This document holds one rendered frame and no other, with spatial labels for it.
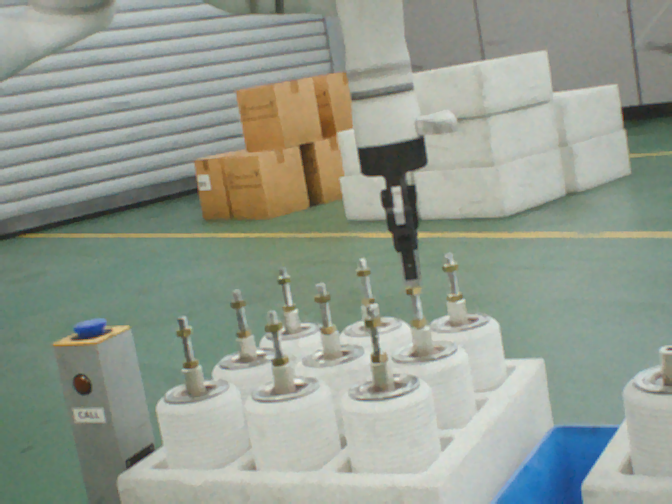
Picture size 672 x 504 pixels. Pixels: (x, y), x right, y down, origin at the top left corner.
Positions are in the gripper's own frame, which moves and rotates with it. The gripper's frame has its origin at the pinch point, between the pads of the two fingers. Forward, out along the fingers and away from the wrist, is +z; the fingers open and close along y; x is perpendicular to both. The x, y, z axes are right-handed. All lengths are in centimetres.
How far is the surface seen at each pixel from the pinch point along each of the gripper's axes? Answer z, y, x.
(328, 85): -19, -388, -44
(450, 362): 10.6, 3.5, 2.8
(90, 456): 18.7, -4.8, -43.1
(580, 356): 35, -72, 25
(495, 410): 17.3, 2.0, 6.9
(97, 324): 2.6, -6.4, -39.3
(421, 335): 7.8, 1.1, 0.1
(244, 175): 15, -359, -87
